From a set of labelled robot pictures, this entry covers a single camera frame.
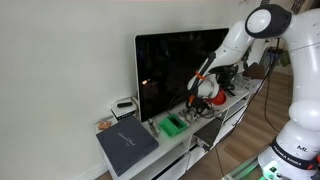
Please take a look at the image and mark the black floor cable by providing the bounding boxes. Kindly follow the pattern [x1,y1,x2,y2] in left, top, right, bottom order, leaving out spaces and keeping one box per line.
[213,38,284,180]

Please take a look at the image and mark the white tv stand cabinet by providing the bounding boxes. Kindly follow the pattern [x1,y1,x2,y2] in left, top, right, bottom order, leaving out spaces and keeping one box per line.
[103,91,254,180]

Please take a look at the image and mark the green plastic box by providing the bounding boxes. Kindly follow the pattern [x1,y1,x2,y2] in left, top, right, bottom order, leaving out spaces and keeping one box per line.
[158,114,187,137]

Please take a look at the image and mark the black remote control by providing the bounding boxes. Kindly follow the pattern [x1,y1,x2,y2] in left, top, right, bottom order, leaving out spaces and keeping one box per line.
[117,102,133,108]

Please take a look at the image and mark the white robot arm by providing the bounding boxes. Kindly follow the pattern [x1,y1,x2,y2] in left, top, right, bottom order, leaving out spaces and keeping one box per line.
[187,4,320,180]

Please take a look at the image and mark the white set-top box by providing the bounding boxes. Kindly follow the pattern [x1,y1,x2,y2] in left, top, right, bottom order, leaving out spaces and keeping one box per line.
[110,99,137,120]

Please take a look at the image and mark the small orange brown object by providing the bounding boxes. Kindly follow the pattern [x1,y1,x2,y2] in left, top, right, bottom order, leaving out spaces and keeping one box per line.
[98,121,111,130]

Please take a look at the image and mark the silver metal stick object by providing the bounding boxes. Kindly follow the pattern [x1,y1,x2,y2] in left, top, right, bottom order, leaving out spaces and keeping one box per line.
[148,119,159,137]

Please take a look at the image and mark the dark grey flat box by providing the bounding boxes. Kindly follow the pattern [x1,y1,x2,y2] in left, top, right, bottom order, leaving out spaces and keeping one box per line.
[96,116,159,176]

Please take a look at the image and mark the black flat screen television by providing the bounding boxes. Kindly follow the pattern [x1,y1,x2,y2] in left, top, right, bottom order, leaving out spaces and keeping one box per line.
[135,28,229,121]

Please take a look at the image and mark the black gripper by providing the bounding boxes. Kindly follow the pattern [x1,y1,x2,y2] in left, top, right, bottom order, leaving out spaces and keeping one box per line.
[186,95,207,112]

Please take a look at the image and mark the clear plastic container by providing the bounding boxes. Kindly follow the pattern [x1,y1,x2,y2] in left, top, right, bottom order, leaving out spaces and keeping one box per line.
[233,75,262,93]

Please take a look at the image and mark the red hat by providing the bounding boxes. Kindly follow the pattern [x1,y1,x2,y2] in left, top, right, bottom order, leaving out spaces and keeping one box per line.
[208,89,226,105]

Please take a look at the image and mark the green potted plant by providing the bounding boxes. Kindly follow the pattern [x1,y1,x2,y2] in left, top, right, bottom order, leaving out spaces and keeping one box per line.
[218,49,251,91]

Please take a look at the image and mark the grey white striped cloth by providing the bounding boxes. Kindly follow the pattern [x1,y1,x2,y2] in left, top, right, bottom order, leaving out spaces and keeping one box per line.
[178,103,220,124]

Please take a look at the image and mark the brown box on stand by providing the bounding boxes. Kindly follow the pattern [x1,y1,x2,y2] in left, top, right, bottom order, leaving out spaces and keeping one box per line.
[243,63,265,79]

